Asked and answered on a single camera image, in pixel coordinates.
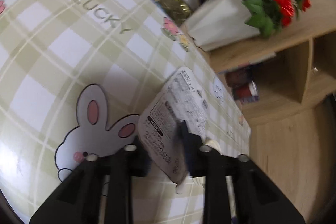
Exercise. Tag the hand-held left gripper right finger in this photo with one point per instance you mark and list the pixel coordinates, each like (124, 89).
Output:
(189, 150)

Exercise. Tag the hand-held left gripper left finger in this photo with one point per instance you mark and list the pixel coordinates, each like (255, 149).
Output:
(139, 158)

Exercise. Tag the white labelled package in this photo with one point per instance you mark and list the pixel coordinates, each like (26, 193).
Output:
(178, 100)

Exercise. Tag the red paper cup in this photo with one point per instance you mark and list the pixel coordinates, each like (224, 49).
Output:
(245, 91)

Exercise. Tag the brown cup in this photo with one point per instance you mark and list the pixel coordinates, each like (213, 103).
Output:
(237, 78)

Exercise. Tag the red rose plant white pot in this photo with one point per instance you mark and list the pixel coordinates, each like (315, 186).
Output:
(225, 22)

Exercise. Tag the checkered rabbit print tablecloth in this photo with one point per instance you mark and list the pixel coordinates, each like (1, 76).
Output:
(52, 56)

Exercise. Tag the wooden shelf unit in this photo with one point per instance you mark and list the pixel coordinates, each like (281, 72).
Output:
(288, 40)

